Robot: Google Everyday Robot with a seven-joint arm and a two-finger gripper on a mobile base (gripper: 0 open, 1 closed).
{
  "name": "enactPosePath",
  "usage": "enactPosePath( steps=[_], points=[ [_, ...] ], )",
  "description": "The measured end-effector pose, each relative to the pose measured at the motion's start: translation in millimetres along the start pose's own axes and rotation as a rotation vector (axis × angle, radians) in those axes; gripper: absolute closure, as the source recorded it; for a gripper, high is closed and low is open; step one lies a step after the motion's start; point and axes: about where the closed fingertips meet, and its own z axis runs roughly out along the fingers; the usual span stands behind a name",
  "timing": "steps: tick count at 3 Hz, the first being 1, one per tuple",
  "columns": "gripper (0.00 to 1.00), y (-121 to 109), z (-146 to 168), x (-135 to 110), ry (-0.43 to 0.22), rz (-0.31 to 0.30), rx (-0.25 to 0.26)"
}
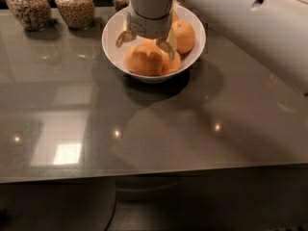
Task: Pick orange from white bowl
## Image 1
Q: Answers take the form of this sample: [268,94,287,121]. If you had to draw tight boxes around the large orange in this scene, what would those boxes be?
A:
[125,44,163,76]

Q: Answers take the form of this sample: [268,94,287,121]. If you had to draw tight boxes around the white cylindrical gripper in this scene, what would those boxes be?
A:
[115,7,177,60]

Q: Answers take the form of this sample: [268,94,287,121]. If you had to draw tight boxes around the white ceramic bowl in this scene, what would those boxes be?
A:
[101,4,206,84]

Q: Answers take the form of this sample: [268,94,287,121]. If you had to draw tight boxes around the far left glass jar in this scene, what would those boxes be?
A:
[6,0,53,32]

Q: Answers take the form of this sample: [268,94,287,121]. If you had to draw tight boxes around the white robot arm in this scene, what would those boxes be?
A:
[116,0,308,94]

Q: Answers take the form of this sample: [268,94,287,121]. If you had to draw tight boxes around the front right orange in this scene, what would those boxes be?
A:
[161,51,181,76]

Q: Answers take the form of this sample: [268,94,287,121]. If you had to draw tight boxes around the top back orange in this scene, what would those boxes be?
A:
[171,10,178,23]

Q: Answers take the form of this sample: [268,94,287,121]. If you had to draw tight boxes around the middle small orange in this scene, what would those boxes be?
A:
[141,38,156,45]

